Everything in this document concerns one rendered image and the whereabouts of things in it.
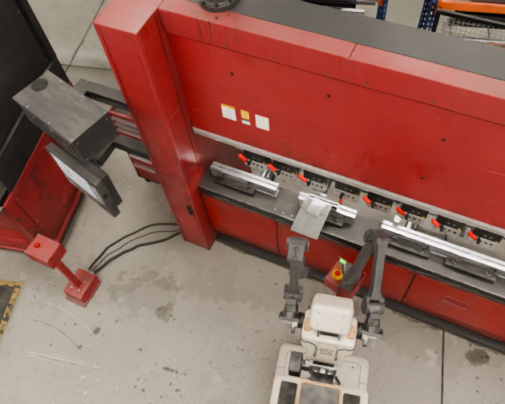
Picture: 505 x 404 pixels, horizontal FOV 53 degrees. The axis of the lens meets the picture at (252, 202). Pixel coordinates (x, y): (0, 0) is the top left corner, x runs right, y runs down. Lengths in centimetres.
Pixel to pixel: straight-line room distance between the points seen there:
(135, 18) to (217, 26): 40
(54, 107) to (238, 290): 211
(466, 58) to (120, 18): 156
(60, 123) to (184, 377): 214
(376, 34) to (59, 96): 161
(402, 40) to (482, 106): 44
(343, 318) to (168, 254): 213
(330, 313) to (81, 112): 161
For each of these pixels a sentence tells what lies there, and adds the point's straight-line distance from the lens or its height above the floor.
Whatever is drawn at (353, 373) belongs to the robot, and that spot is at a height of 28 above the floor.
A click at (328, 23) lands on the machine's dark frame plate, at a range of 243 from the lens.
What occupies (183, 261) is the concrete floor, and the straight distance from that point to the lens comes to 433.
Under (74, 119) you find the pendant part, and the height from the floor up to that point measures 195.
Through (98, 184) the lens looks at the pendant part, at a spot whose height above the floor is 159.
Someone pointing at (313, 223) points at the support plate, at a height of 100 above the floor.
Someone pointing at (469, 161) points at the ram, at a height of 185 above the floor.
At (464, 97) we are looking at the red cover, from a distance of 227.
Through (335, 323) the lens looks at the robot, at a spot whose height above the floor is 134.
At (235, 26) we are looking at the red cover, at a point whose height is 230.
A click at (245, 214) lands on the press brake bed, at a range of 364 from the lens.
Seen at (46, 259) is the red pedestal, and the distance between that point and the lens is 376.
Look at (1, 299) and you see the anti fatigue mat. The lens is 475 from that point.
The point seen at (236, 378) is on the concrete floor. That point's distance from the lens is 397.
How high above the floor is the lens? 386
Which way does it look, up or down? 59 degrees down
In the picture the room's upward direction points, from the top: 8 degrees counter-clockwise
